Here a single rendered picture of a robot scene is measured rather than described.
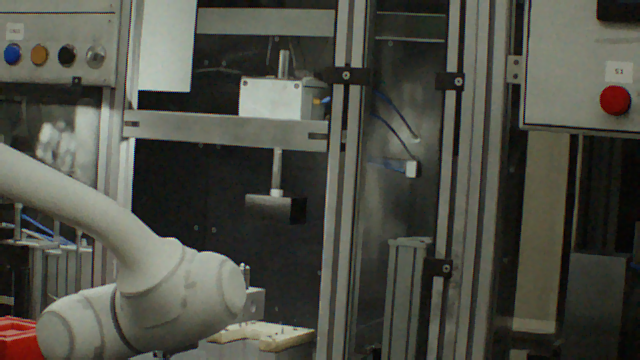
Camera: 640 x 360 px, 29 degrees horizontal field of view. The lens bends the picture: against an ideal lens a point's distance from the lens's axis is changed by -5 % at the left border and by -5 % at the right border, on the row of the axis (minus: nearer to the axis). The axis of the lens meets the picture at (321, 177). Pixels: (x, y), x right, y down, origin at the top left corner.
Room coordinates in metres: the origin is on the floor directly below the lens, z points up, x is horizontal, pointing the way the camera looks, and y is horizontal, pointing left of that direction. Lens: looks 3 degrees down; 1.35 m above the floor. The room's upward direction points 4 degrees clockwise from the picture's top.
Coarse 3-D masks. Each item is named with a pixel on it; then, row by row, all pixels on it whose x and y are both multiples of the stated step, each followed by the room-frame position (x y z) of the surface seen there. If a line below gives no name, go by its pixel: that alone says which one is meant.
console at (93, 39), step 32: (0, 0) 2.19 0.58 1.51; (32, 0) 2.16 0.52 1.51; (64, 0) 2.13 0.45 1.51; (96, 0) 2.10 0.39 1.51; (0, 32) 2.19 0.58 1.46; (32, 32) 2.16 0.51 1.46; (64, 32) 2.13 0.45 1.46; (96, 32) 2.10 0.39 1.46; (0, 64) 2.19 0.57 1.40; (32, 64) 2.16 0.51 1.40; (64, 64) 2.12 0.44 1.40; (96, 64) 2.09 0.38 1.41
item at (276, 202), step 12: (276, 156) 2.19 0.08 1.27; (276, 168) 2.19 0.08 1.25; (276, 180) 2.19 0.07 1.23; (276, 192) 2.19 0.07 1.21; (252, 204) 2.18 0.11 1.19; (264, 204) 2.17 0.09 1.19; (276, 204) 2.17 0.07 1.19; (288, 204) 2.16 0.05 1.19; (300, 204) 2.19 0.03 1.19; (252, 216) 2.18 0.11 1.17; (264, 216) 2.17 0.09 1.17; (276, 216) 2.16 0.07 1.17; (288, 216) 2.16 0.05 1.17; (300, 216) 2.19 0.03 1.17
